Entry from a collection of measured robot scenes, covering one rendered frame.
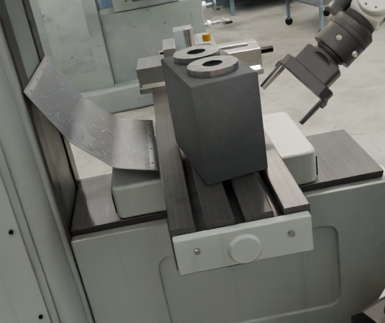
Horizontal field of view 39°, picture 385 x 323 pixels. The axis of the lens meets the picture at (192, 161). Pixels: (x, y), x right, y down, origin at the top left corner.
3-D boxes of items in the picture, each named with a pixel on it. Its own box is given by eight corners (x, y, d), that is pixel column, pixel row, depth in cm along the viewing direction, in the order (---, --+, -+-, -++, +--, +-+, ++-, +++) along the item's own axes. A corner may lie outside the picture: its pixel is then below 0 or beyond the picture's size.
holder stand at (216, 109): (229, 129, 118) (216, 38, 109) (269, 168, 98) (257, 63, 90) (175, 143, 115) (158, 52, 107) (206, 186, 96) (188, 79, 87)
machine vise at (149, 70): (255, 59, 162) (252, 23, 157) (264, 73, 148) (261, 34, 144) (141, 79, 162) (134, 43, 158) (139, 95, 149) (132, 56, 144)
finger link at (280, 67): (264, 90, 111) (286, 67, 110) (262, 88, 108) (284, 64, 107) (259, 85, 111) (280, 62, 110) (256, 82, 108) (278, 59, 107)
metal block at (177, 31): (193, 45, 154) (190, 24, 152) (195, 50, 149) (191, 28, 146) (175, 48, 155) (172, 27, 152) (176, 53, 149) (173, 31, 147)
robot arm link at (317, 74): (327, 106, 110) (370, 62, 108) (324, 100, 101) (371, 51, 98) (282, 66, 113) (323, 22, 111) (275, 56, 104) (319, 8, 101)
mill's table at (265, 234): (212, 59, 199) (209, 38, 195) (318, 251, 87) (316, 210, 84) (151, 70, 198) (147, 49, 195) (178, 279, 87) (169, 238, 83)
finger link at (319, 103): (297, 120, 105) (320, 97, 104) (299, 122, 108) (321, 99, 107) (303, 126, 105) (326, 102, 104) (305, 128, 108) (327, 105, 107)
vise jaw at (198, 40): (214, 44, 158) (212, 31, 156) (218, 54, 147) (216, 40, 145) (194, 47, 158) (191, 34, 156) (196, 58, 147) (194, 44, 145)
